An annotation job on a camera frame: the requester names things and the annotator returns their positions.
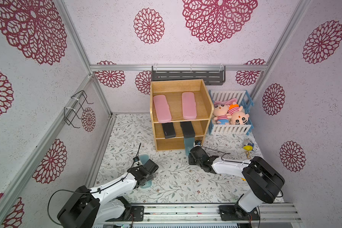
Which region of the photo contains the pink pencil case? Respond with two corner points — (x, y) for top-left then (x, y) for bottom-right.
(153, 95), (172, 124)
(181, 92), (197, 120)

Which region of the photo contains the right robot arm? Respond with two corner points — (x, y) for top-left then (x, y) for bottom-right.
(189, 145), (285, 222)

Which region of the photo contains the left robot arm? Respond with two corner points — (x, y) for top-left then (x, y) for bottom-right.
(57, 159), (159, 228)

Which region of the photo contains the wooden three-tier shelf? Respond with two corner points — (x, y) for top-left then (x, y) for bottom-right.
(150, 79), (214, 151)

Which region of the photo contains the pink striped plush doll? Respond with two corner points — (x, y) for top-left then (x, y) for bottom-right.
(213, 104), (230, 125)

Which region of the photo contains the orange hat plush doll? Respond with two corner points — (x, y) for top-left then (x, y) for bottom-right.
(227, 104), (249, 125)

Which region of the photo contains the blue white toy crib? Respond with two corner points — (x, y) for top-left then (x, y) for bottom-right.
(208, 90), (254, 135)

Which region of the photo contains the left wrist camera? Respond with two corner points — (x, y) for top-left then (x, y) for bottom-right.
(133, 156), (142, 167)

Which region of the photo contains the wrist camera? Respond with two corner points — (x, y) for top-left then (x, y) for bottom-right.
(193, 140), (201, 147)
(133, 156), (142, 167)

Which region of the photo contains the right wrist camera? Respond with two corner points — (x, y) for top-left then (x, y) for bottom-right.
(193, 140), (201, 147)

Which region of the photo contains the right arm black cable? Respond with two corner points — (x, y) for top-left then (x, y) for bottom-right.
(200, 146), (284, 199)

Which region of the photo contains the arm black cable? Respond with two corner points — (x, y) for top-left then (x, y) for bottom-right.
(47, 142), (142, 226)
(200, 146), (284, 199)

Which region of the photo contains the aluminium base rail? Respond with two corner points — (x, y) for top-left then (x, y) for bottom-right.
(62, 203), (303, 226)

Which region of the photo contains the yellow grey keychain toy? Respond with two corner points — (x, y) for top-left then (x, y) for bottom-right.
(243, 139), (254, 159)

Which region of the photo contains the grey wall-mounted rack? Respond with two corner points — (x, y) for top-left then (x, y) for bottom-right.
(152, 66), (226, 86)

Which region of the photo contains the black wire wall rack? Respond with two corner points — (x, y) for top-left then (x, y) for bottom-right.
(63, 90), (93, 129)

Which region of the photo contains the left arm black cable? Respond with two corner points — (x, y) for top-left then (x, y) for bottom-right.
(47, 142), (142, 226)

